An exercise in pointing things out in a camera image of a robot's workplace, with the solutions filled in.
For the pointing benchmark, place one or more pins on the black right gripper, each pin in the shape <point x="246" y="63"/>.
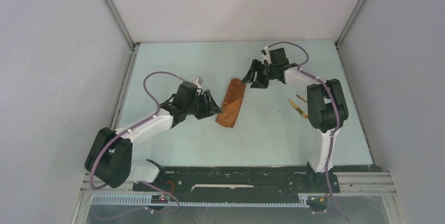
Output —
<point x="255" y="66"/>

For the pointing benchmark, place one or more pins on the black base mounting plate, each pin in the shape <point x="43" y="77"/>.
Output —
<point x="245" y="185"/>

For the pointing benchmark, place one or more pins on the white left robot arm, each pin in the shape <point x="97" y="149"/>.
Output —
<point x="111" y="156"/>

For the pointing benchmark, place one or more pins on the gold fork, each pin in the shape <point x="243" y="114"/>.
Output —
<point x="302" y="98"/>

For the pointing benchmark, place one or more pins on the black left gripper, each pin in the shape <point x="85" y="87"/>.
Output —
<point x="210" y="108"/>

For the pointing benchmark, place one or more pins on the aluminium frame rail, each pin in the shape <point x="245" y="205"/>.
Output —
<point x="354" y="181"/>

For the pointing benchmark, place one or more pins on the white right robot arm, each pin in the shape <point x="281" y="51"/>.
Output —
<point x="326" y="106"/>

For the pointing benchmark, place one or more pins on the orange cloth napkin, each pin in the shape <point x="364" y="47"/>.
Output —
<point x="231" y="104"/>

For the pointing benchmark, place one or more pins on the gold knife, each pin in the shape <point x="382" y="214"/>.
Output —
<point x="298" y="109"/>

